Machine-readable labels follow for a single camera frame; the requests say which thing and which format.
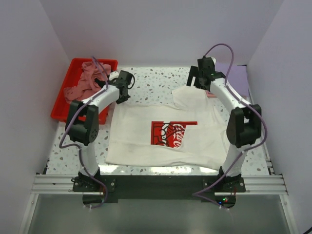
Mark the aluminium extrusion rail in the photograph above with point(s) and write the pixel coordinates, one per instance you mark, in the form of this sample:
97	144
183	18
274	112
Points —
62	184

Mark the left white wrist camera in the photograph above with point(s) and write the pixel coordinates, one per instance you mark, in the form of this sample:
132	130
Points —
113	75

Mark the red plastic bin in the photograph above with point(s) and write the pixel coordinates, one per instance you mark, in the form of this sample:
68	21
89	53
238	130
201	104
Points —
61	107

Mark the folded purple t-shirt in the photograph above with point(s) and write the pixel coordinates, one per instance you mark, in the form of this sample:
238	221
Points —
238	79

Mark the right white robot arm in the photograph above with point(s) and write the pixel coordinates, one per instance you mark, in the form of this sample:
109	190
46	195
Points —
244	124

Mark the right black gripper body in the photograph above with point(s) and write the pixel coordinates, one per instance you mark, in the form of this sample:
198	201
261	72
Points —
200	76

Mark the black garment in bin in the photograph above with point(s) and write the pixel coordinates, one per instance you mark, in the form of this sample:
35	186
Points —
101	83

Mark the white t-shirt red print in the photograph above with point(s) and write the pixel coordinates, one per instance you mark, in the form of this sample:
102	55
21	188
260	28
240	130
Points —
191	131

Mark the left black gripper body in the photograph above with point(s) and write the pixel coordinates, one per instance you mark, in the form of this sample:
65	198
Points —
123	98

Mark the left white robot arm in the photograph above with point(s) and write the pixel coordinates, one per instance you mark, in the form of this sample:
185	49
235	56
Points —
82	126

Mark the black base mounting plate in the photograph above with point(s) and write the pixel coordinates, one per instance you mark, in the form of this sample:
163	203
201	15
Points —
113	188

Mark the pink crumpled t-shirt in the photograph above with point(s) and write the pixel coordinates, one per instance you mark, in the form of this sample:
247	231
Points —
86	85

